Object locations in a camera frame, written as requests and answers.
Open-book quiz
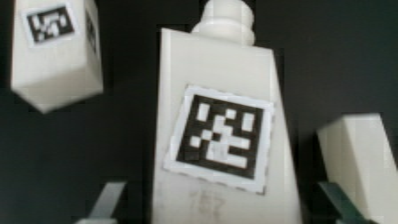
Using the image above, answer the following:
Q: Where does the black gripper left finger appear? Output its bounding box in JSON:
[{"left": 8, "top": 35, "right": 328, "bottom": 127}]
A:
[{"left": 74, "top": 182, "right": 125, "bottom": 224}]

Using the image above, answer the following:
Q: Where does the white stool leg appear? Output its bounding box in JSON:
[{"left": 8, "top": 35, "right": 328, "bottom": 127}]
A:
[
  {"left": 10, "top": 0, "right": 102, "bottom": 113},
  {"left": 150, "top": 0, "right": 303, "bottom": 224},
  {"left": 316, "top": 113, "right": 398, "bottom": 224}
]

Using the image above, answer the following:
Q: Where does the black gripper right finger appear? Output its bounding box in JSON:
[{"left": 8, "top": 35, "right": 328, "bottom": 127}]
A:
[{"left": 317, "top": 182, "right": 374, "bottom": 224}]

